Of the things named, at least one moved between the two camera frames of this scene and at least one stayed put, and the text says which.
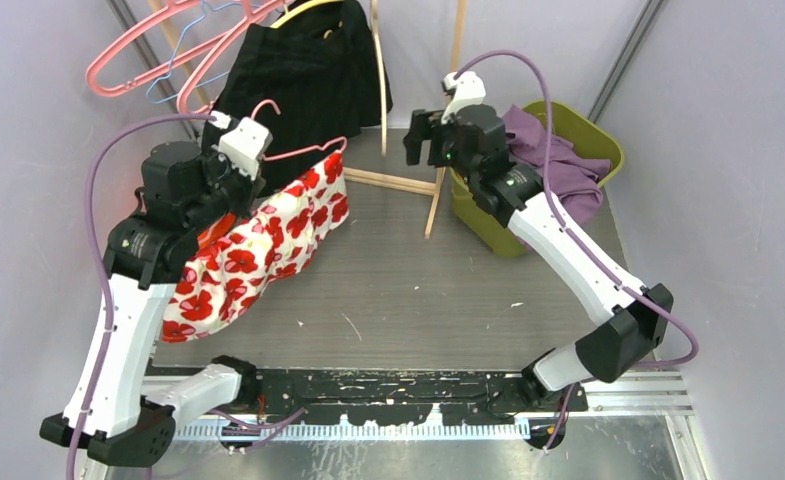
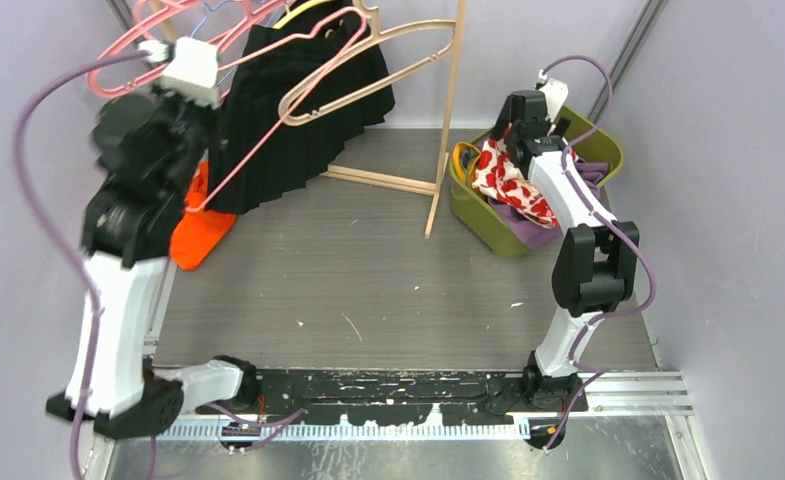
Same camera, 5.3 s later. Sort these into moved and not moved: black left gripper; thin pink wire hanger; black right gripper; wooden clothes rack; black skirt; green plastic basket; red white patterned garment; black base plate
Moved: thin pink wire hanger; red white patterned garment; black left gripper; black right gripper
Not moved: black base plate; green plastic basket; wooden clothes rack; black skirt
